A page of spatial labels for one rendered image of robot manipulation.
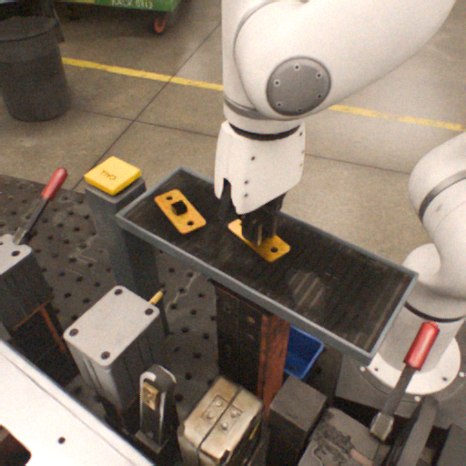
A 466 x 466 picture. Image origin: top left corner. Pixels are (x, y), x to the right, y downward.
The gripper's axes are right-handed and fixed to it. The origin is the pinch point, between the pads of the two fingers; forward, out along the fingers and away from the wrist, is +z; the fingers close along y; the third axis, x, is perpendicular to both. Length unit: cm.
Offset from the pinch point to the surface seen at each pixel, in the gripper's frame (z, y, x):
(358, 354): 2.5, 3.2, 19.2
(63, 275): 50, 14, -54
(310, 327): 2.4, 4.7, 13.8
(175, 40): 119, -171, -284
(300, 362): 48, -13, 1
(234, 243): 2.6, 3.0, -1.2
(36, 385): 18.5, 30.7, -9.5
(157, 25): 111, -166, -300
